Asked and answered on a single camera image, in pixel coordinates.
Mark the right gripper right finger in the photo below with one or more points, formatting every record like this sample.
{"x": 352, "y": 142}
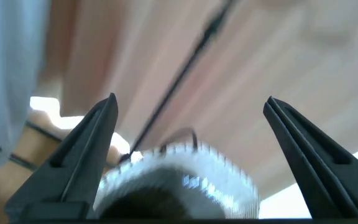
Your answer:
{"x": 322, "y": 174}

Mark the black clothes rack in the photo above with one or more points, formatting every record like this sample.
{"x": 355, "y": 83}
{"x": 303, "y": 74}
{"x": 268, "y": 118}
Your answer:
{"x": 182, "y": 71}

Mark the white laundry basket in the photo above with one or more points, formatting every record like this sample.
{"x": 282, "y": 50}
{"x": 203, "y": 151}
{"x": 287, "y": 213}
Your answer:
{"x": 197, "y": 174}

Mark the pale grey shorts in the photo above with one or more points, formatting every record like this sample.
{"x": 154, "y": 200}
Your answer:
{"x": 5, "y": 62}

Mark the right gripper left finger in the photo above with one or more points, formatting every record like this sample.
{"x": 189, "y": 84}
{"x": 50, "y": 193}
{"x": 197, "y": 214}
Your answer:
{"x": 73, "y": 174}

